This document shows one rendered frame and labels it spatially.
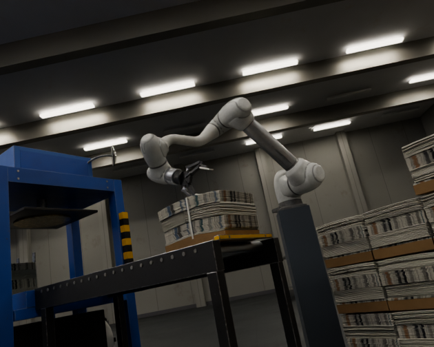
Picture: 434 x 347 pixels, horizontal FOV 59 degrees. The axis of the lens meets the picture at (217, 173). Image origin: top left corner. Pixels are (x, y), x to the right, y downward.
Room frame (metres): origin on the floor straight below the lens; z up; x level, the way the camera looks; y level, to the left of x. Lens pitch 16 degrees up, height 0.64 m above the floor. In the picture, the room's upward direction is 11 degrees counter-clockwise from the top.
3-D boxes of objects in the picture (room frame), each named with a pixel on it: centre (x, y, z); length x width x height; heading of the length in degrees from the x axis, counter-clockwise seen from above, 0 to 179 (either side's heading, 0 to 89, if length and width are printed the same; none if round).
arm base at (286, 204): (2.51, -0.42, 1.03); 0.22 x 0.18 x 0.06; 88
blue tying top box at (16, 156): (2.69, 1.30, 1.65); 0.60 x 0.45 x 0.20; 145
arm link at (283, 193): (2.50, -0.44, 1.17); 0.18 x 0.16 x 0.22; 33
